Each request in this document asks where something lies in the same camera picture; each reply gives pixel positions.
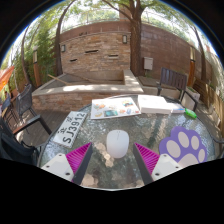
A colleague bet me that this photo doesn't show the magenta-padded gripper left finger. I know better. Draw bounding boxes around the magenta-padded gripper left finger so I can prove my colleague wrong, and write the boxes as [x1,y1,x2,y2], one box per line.
[40,142,94,186]

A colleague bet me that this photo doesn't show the dark slatted metal chair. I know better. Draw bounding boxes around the dark slatted metal chair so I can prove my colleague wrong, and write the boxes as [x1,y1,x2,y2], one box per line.
[156,67,199,113]

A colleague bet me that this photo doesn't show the wooden lamp post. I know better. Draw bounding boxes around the wooden lamp post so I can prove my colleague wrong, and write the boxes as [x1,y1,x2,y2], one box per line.
[32,46,43,88]
[188,46,197,88]

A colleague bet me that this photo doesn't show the thin curved tree trunk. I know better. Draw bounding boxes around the thin curved tree trunk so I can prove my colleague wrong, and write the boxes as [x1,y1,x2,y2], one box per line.
[54,0,78,77]

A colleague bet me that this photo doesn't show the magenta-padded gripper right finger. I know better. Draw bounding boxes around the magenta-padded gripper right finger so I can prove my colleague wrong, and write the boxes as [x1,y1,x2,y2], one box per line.
[132,142,184,186]

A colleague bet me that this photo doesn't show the green packet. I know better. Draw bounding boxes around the green packet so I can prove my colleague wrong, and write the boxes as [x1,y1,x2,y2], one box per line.
[184,108,198,120]

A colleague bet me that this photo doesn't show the white computer mouse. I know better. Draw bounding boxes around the white computer mouse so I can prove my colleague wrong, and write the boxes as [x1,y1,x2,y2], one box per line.
[105,129,130,159]

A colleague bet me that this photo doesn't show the black metal chair armrest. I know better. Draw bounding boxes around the black metal chair armrest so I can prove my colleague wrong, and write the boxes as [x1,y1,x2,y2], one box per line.
[210,134,224,146]

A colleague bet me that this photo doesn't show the small white and blue box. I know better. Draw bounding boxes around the small white and blue box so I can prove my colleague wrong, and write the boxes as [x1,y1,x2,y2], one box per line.
[168,102,186,114]

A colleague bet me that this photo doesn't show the thin leaning tree trunk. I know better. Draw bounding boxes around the thin leaning tree trunk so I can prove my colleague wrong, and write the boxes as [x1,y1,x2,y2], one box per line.
[190,23,208,83]

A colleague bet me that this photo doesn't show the black mesh-back chair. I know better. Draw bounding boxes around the black mesh-back chair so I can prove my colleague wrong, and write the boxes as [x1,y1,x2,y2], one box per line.
[13,83,53,136]

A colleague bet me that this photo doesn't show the purple paw-shaped mouse pad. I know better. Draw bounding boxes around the purple paw-shaped mouse pad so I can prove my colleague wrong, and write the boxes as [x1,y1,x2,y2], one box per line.
[158,125,208,169]

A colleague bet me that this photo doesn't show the white rectangular planter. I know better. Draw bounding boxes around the white rectangular planter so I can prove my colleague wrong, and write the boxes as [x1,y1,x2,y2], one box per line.
[181,86,202,112]

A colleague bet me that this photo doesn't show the grey wall electrical box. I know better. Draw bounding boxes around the grey wall electrical box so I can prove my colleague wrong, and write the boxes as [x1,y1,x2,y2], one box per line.
[143,56,154,71]

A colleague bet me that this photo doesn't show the wooden stick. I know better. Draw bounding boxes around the wooden stick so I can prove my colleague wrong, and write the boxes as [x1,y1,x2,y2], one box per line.
[47,73,71,86]

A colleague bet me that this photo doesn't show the printed picture sheet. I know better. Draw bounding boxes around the printed picture sheet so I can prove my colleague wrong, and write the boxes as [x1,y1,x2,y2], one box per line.
[89,96,142,120]

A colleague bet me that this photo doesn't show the orange fabric canopy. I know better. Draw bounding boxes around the orange fabric canopy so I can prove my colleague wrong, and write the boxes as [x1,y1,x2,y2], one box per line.
[0,65,16,93]

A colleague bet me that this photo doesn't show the large flat white box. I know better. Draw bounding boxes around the large flat white box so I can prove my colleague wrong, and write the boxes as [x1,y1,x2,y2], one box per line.
[137,94,173,115]

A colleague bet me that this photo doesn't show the black armchair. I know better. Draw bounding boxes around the black armchair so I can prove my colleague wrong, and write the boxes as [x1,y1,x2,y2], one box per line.
[0,114,44,167]

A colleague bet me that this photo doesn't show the thick forked tree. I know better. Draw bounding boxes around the thick forked tree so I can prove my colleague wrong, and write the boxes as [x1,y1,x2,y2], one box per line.
[99,0,158,78]

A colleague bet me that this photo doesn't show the white license plate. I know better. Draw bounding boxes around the white license plate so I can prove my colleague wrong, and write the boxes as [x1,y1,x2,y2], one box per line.
[52,110,88,149]

